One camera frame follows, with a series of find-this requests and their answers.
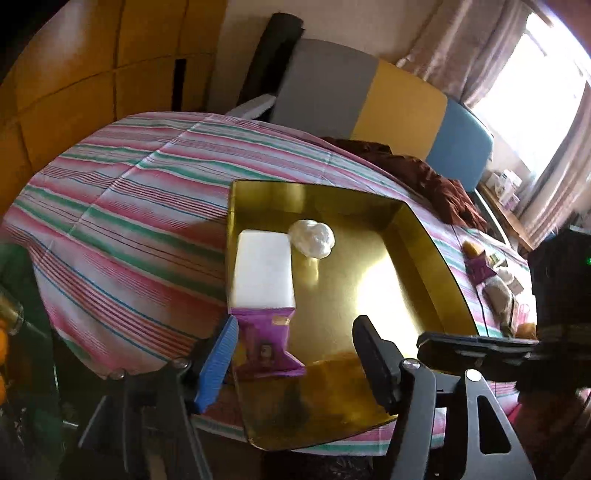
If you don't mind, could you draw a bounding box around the striped bedsheet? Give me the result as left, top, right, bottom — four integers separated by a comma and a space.
2, 112, 591, 457

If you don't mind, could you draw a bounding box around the white foam block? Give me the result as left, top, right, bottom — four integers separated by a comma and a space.
229, 229, 296, 309

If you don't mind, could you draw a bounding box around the bright window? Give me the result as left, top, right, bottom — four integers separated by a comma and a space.
471, 14, 589, 171

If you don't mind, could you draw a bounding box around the wooden wardrobe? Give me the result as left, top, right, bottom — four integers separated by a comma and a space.
0, 0, 227, 208

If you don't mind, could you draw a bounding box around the grey yellow blue headboard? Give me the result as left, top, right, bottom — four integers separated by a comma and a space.
270, 39, 495, 192

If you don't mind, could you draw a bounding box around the brown crumpled cloth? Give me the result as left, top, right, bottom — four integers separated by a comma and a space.
323, 137, 488, 229

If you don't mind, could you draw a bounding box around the black rolled mat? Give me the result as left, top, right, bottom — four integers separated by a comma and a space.
238, 13, 305, 107

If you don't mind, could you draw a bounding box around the white crumpled plastic ball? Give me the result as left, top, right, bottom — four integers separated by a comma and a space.
288, 219, 335, 259

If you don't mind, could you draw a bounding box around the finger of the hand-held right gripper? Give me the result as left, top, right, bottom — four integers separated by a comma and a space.
417, 331, 539, 383

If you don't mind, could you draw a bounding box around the purple snack packet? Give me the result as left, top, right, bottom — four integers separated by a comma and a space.
229, 305, 306, 380
466, 256, 497, 283

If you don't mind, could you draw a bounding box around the grey bed rail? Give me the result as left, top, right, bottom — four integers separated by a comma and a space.
475, 189, 513, 241

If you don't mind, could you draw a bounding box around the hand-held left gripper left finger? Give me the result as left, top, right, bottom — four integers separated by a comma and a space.
78, 315, 239, 480

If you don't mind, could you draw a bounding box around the gold metal tray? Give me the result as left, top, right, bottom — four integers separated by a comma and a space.
226, 180, 478, 450

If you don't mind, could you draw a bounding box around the white sock with blue toe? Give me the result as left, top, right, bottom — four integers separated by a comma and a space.
482, 277, 513, 312

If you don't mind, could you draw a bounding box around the pink patterned curtain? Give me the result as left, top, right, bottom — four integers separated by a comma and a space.
397, 0, 532, 107
517, 83, 591, 243

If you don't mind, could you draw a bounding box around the wooden bedside table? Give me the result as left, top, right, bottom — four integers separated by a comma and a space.
478, 180, 532, 252

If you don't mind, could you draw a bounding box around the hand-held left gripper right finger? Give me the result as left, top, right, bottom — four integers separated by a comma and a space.
353, 315, 539, 480

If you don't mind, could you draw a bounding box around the white foam piece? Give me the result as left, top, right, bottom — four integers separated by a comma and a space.
225, 93, 276, 120

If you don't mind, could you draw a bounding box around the white carton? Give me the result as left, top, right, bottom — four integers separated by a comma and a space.
489, 170, 521, 195

